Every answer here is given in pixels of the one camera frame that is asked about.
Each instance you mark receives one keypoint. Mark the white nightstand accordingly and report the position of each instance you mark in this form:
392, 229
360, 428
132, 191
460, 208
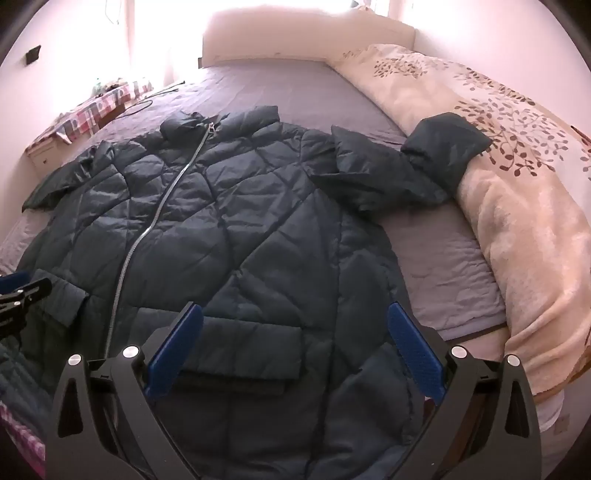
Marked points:
46, 159

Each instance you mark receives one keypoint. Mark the white bed headboard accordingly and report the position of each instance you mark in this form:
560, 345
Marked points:
304, 37

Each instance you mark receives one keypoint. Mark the dark teal quilted jacket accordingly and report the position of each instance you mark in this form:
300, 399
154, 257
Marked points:
240, 221

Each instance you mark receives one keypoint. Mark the floral patterned pillow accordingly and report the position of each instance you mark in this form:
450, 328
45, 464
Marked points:
521, 194

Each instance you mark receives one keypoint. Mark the black wall switch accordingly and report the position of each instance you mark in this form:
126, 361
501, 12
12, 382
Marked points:
33, 54

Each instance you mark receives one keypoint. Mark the nightstand with plaid cloth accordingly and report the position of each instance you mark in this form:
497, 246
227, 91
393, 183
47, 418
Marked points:
87, 115

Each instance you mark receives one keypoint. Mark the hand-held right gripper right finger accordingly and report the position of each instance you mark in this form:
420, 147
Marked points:
415, 355

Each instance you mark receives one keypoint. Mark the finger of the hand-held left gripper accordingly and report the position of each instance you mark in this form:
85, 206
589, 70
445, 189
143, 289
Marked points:
27, 295

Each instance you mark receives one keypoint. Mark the dark ribbed cloth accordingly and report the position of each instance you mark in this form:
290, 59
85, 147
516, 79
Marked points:
23, 378

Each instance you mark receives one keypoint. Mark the pink checkered cloth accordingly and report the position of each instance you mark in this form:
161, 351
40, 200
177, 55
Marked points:
21, 436

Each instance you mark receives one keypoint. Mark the grey quilted bedspread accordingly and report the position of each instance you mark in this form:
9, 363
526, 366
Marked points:
300, 87

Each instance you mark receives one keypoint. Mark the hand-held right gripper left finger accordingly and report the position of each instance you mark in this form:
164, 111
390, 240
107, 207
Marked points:
178, 350

